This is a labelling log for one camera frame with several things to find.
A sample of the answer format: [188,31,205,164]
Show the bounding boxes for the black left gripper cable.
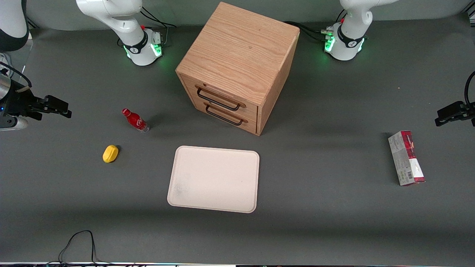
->
[465,70,475,106]

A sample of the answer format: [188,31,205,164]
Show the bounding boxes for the black wire drawer handle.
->
[204,103,248,126]
[195,85,246,111]

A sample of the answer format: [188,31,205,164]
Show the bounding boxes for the red coke bottle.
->
[122,108,150,133]

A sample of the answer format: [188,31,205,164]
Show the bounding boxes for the red and grey carton box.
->
[388,130,426,187]

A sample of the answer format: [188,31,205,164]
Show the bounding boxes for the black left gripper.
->
[435,101,475,128]

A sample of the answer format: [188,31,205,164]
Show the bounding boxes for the beige plastic tray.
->
[167,145,260,214]

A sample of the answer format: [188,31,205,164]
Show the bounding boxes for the black right arm base cables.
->
[140,7,177,47]

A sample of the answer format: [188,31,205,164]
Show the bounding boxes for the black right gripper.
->
[0,80,72,120]

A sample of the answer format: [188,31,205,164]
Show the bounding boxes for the black left arm base cables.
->
[284,21,331,42]

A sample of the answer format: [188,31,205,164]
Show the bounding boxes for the wooden two-drawer cabinet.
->
[175,1,301,136]

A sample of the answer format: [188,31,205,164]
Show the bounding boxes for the thin black looped cable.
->
[46,230,112,266]

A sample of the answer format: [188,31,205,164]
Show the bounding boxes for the black arm base cables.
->
[140,7,177,47]
[284,21,331,42]

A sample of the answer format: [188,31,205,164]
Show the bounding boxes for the yellow toy lemon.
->
[102,145,119,164]

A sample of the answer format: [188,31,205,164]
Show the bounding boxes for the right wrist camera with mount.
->
[0,116,29,131]

